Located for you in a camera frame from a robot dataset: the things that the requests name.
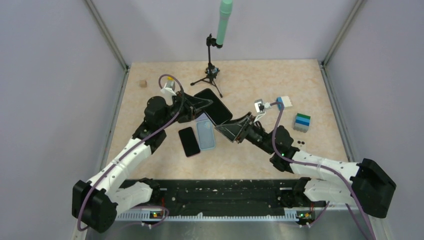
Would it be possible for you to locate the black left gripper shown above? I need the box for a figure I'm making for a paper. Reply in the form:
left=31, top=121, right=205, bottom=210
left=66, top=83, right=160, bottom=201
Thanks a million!
left=159, top=90, right=214, bottom=130

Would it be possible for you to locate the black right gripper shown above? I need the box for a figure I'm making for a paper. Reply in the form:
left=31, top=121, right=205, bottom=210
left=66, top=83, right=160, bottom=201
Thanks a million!
left=216, top=111, right=276, bottom=155

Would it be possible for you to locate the lilac phone case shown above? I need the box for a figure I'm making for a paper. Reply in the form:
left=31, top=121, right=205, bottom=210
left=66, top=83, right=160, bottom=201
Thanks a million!
left=195, top=113, right=209, bottom=122

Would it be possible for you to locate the black phone case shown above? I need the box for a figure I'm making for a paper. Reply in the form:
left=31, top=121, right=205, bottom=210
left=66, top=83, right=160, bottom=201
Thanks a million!
left=194, top=88, right=233, bottom=125

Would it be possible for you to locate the light blue phone case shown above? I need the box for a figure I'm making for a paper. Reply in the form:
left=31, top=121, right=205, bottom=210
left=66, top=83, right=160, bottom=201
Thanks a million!
left=196, top=120, right=216, bottom=151

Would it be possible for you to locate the clear phone case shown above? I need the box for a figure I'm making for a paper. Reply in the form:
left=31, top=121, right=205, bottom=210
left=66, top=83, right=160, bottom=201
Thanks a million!
left=295, top=139, right=306, bottom=149

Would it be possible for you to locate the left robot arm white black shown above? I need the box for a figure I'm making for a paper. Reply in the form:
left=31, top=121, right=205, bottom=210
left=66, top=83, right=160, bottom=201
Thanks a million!
left=71, top=91, right=213, bottom=233

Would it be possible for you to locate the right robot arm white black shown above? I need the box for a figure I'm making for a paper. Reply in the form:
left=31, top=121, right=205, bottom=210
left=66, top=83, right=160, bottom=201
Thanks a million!
left=215, top=113, right=397, bottom=219

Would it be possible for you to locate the black mini tripod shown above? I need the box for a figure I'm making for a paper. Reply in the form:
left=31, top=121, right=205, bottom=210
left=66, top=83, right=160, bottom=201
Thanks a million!
left=190, top=34, right=223, bottom=98

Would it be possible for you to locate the blue white toy block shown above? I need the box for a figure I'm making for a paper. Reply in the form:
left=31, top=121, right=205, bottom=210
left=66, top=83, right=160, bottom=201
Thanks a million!
left=276, top=95, right=293, bottom=111

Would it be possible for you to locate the brown wooden cube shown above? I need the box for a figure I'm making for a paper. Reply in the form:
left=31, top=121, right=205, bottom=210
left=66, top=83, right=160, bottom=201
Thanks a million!
left=139, top=79, right=148, bottom=88

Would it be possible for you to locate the green blue grey block stack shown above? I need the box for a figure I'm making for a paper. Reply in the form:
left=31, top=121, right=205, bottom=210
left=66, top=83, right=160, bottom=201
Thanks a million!
left=292, top=113, right=311, bottom=133

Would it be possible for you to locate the mint green microphone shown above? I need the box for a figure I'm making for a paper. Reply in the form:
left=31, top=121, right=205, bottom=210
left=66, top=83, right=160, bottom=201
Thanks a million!
left=215, top=0, right=233, bottom=48

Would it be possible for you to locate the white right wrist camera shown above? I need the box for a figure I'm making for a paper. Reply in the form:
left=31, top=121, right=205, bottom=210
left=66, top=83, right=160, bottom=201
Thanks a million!
left=254, top=99, right=271, bottom=122

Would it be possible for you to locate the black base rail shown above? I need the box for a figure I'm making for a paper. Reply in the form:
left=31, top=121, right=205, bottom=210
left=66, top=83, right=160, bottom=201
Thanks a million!
left=116, top=178, right=327, bottom=224

